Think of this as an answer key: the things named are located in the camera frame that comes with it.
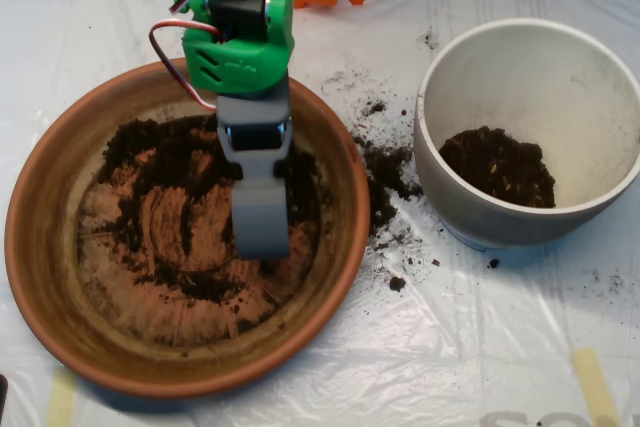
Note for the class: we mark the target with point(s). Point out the dark soil heap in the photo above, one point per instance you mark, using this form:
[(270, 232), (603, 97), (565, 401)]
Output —
[(170, 147)]

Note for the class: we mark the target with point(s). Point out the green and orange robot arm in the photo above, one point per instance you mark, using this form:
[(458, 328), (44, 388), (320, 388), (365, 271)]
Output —
[(235, 62)]

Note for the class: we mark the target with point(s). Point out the spilled soil pile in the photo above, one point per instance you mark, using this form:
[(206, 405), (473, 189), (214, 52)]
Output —
[(387, 177)]

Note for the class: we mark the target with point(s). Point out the dark brown food chunk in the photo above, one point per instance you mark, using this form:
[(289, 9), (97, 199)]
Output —
[(397, 283)]

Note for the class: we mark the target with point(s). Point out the white ceramic pot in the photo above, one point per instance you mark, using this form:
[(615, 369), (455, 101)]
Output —
[(450, 202)]

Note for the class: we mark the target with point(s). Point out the terracotta clay saucer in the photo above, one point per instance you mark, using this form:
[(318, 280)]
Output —
[(45, 247)]

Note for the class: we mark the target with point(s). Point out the small dark food piece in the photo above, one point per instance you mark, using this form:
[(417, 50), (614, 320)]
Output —
[(494, 263)]

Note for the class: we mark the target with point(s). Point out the clear plastic cover sheet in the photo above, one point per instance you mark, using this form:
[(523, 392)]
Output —
[(450, 347)]

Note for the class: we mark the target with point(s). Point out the long beige masking tape strip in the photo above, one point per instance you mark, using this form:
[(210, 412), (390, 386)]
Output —
[(595, 387), (61, 402)]

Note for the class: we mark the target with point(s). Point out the black object at edge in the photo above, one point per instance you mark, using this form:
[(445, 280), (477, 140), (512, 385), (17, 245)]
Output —
[(3, 394)]

